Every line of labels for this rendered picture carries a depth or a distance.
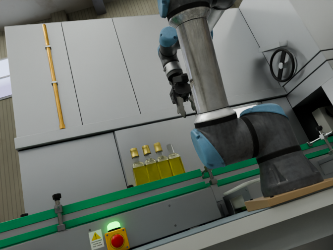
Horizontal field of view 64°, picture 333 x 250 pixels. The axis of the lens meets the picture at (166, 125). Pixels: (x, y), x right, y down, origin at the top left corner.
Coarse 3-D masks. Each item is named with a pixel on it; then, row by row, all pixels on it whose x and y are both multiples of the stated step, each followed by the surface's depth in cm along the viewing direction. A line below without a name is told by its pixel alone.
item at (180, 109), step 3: (177, 99) 108; (180, 99) 108; (180, 102) 108; (180, 105) 107; (177, 108) 108; (180, 108) 107; (183, 108) 107; (177, 111) 111; (180, 111) 107; (183, 111) 106; (183, 114) 106; (183, 117) 107
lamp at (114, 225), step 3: (114, 222) 92; (117, 222) 93; (108, 225) 92; (111, 225) 91; (114, 225) 91; (117, 225) 92; (108, 228) 92; (111, 228) 91; (114, 228) 91; (117, 228) 91; (120, 228) 93; (108, 231) 92
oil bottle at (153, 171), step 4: (148, 160) 123; (152, 160) 123; (148, 164) 122; (152, 164) 122; (156, 164) 123; (148, 168) 121; (152, 168) 121; (156, 168) 122; (148, 172) 120; (152, 172) 121; (156, 172) 121; (148, 176) 121; (152, 176) 120; (156, 176) 120; (160, 176) 121; (152, 180) 119; (156, 180) 119
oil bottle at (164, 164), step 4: (160, 156) 126; (164, 156) 126; (156, 160) 127; (160, 160) 124; (164, 160) 124; (168, 160) 125; (160, 164) 123; (164, 164) 123; (168, 164) 124; (160, 168) 123; (164, 168) 123; (168, 168) 123; (160, 172) 123; (164, 172) 122; (168, 172) 122; (172, 172) 123; (164, 176) 121; (168, 176) 122
